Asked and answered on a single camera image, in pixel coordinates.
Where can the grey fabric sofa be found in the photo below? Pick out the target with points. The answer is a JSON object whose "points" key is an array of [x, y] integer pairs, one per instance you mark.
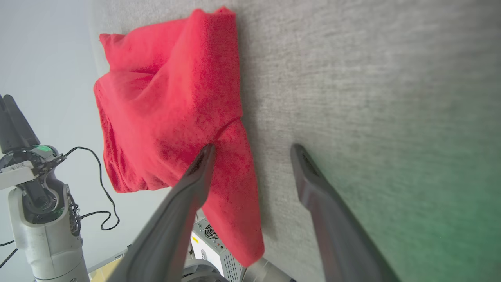
{"points": [[372, 98]]}

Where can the white grey computer case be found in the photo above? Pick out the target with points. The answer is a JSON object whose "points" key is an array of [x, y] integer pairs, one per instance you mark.
{"points": [[213, 250]]}

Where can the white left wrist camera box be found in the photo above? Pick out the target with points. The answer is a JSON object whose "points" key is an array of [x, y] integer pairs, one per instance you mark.
{"points": [[15, 176]]}

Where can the light wooden board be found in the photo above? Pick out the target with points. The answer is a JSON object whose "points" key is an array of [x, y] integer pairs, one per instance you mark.
{"points": [[103, 272]]}

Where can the red and white garment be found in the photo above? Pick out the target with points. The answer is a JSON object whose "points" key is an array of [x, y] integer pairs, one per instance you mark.
{"points": [[172, 109]]}

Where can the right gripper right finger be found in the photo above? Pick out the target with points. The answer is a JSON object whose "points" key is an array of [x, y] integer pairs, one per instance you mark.
{"points": [[332, 219]]}

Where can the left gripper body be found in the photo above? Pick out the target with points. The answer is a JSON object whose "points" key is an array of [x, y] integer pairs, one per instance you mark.
{"points": [[47, 160]]}

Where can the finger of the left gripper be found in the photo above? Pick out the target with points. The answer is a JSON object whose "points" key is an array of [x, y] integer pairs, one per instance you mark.
{"points": [[23, 129], [4, 129]]}

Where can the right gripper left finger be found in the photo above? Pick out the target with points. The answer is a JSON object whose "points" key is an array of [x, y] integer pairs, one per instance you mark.
{"points": [[172, 219]]}

